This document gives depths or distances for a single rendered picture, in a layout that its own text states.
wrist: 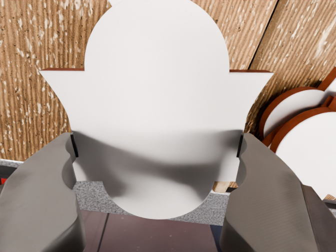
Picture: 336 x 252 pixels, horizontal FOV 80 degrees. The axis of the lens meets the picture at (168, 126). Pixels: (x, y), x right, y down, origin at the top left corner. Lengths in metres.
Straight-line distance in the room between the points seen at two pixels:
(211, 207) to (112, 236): 1.79
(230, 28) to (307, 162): 0.15
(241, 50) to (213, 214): 0.28
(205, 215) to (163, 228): 1.66
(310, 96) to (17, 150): 0.32
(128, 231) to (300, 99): 1.93
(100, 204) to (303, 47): 0.34
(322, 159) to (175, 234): 1.96
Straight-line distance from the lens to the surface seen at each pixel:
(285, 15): 0.25
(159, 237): 2.16
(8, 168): 0.34
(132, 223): 1.97
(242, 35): 0.23
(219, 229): 0.78
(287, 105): 0.23
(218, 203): 0.38
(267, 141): 0.22
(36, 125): 0.27
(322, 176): 0.26
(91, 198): 0.35
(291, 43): 0.25
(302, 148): 0.22
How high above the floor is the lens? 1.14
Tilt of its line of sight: 60 degrees down
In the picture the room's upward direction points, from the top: 169 degrees clockwise
